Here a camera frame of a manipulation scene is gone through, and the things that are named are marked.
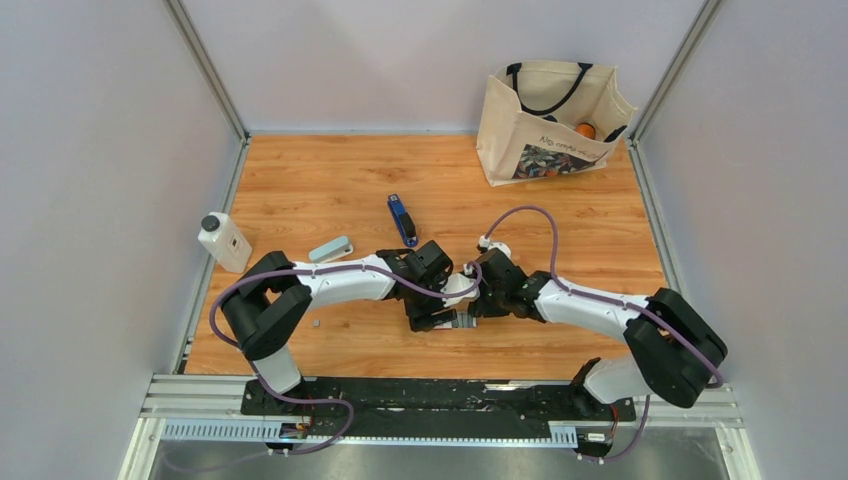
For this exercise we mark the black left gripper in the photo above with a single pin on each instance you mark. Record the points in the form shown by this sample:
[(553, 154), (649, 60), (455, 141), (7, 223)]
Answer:
[(423, 321)]

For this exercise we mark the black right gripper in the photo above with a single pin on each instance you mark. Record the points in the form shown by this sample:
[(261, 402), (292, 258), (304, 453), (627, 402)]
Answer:
[(482, 310)]

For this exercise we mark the blue black stapler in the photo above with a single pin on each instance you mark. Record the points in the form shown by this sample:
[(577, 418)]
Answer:
[(403, 221)]

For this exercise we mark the red white staple box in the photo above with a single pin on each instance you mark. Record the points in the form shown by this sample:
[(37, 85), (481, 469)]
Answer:
[(462, 321)]

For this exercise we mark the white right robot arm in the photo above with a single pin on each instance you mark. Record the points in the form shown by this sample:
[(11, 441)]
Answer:
[(673, 352)]

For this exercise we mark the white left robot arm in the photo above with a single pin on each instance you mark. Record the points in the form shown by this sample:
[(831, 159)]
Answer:
[(264, 308)]

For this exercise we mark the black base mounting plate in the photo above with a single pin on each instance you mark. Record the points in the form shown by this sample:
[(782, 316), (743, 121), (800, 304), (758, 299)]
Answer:
[(434, 407)]

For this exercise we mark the beige canvas tote bag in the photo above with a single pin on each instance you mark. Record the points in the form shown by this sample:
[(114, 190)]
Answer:
[(531, 108)]

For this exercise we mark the orange ball in bag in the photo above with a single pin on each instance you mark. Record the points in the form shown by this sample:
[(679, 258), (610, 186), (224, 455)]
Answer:
[(587, 130)]

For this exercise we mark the white bottle black cap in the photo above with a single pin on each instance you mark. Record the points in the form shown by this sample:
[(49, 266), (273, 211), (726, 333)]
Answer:
[(225, 242)]

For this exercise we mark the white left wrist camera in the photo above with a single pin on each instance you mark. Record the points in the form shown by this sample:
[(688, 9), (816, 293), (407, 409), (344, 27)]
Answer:
[(461, 286)]

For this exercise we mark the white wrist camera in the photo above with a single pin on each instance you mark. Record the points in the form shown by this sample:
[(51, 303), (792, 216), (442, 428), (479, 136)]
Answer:
[(486, 244), (461, 286)]

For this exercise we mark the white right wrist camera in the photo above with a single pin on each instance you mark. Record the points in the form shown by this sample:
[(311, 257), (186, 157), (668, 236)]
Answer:
[(486, 244)]

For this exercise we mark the slotted white cable duct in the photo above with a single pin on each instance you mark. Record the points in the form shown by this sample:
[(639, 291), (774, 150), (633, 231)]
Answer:
[(275, 433)]

